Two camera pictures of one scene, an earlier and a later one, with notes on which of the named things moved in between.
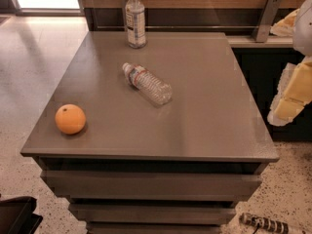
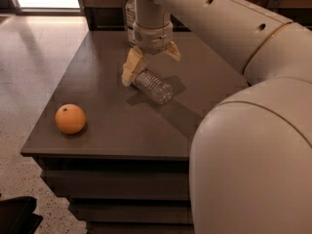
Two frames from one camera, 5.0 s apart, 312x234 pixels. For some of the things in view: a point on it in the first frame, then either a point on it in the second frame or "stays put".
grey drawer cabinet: x=174 y=137 stays put
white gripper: x=304 y=29 to x=152 y=40
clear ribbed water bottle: x=158 y=92 stays put
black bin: x=18 y=216 stays put
